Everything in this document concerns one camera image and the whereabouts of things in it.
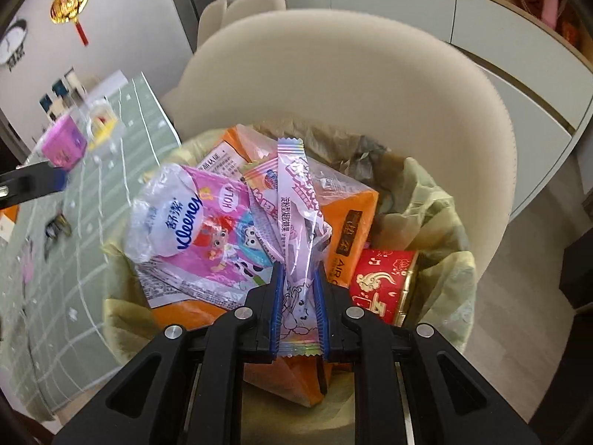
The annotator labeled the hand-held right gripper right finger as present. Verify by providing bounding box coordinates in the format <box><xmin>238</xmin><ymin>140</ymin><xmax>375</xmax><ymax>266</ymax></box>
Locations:
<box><xmin>312</xmin><ymin>262</ymin><xmax>540</xmax><ymax>445</ymax></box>

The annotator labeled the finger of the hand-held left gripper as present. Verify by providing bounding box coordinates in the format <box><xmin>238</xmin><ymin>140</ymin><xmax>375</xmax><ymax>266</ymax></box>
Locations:
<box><xmin>0</xmin><ymin>161</ymin><xmax>69</xmax><ymax>207</ymax></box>

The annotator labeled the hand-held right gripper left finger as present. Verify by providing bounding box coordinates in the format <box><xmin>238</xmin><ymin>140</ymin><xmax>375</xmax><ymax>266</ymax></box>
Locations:
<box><xmin>54</xmin><ymin>262</ymin><xmax>285</xmax><ymax>445</ymax></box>

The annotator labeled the red paper cup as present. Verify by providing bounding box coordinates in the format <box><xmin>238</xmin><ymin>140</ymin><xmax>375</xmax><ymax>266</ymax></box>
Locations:
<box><xmin>348</xmin><ymin>248</ymin><xmax>420</xmax><ymax>327</ymax></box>

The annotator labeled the pink plastic snack bag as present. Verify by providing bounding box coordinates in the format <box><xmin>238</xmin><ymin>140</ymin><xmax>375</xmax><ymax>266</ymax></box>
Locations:
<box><xmin>134</xmin><ymin>164</ymin><xmax>279</xmax><ymax>311</ymax></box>

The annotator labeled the orange snack packet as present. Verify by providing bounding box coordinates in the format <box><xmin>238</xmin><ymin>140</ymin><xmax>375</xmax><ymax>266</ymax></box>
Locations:
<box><xmin>150</xmin><ymin>124</ymin><xmax>378</xmax><ymax>409</ymax></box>

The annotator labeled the white tissue packet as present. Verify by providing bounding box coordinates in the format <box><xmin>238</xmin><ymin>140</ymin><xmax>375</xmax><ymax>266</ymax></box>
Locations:
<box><xmin>127</xmin><ymin>163</ymin><xmax>205</xmax><ymax>263</ymax></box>

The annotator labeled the pink orange candy wrapper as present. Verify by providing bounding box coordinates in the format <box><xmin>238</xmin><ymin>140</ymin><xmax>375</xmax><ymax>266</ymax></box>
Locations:
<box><xmin>242</xmin><ymin>158</ymin><xmax>285</xmax><ymax>265</ymax></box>

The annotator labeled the bin with yellow-green liner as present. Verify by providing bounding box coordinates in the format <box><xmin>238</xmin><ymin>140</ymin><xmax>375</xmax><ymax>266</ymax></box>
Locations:
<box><xmin>99</xmin><ymin>121</ymin><xmax>478</xmax><ymax>427</ymax></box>

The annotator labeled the pink tin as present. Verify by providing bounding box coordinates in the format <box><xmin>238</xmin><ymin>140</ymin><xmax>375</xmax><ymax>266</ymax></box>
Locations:
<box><xmin>41</xmin><ymin>115</ymin><xmax>88</xmax><ymax>168</ymax></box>

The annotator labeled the black wrapper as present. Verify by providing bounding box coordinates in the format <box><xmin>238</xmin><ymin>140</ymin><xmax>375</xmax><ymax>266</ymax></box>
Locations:
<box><xmin>44</xmin><ymin>213</ymin><xmax>72</xmax><ymax>260</ymax></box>

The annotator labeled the orange box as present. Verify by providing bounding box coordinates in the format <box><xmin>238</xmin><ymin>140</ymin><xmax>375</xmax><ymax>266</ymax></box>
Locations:
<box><xmin>0</xmin><ymin>204</ymin><xmax>20</xmax><ymax>244</ymax></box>

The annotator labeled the clear plastic wrapper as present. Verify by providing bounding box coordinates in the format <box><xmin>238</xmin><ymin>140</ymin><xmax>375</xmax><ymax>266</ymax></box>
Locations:
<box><xmin>83</xmin><ymin>97</ymin><xmax>122</xmax><ymax>149</ymax></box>

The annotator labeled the green checked tablecloth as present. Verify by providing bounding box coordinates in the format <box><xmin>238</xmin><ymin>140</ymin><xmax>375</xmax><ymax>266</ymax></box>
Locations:
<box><xmin>0</xmin><ymin>72</ymin><xmax>181</xmax><ymax>427</ymax></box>

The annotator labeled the red gold hanging ornament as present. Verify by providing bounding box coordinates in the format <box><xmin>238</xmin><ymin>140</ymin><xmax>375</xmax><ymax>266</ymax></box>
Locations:
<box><xmin>50</xmin><ymin>0</ymin><xmax>91</xmax><ymax>47</ymax></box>

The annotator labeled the beige chair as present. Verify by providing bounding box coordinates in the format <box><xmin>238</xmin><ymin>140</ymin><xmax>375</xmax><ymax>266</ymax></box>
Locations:
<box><xmin>162</xmin><ymin>9</ymin><xmax>517</xmax><ymax>279</ymax></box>
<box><xmin>197</xmin><ymin>0</ymin><xmax>228</xmax><ymax>52</ymax></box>
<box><xmin>222</xmin><ymin>0</ymin><xmax>288</xmax><ymax>29</ymax></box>

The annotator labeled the dark low cabinet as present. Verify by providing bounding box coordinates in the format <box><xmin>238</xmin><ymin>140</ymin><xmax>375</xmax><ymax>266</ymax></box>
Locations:
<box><xmin>558</xmin><ymin>227</ymin><xmax>593</xmax><ymax>309</ymax></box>

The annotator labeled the pink box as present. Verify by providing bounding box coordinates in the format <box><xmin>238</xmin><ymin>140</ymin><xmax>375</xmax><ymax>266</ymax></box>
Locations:
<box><xmin>542</xmin><ymin>0</ymin><xmax>562</xmax><ymax>29</ymax></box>

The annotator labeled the black white wall decoration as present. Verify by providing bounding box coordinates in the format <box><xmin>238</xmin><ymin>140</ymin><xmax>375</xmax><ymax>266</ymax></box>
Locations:
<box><xmin>0</xmin><ymin>16</ymin><xmax>29</xmax><ymax>66</ymax></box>

